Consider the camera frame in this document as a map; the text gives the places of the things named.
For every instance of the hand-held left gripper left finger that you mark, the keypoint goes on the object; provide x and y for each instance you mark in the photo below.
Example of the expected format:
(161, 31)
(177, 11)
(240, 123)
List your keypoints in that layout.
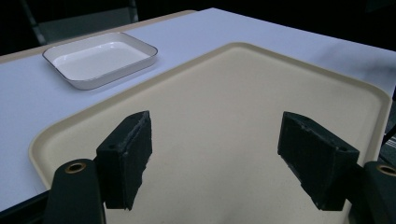
(124, 161)

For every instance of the white rectangular dish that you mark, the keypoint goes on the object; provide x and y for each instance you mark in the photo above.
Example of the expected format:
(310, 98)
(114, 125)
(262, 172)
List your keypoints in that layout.
(99, 60)

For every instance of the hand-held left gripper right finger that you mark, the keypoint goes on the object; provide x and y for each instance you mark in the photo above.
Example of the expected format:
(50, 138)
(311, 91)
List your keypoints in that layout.
(314, 161)

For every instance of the beige plastic tray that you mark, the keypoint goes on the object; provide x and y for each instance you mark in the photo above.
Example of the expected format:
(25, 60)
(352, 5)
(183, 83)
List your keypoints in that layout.
(224, 124)

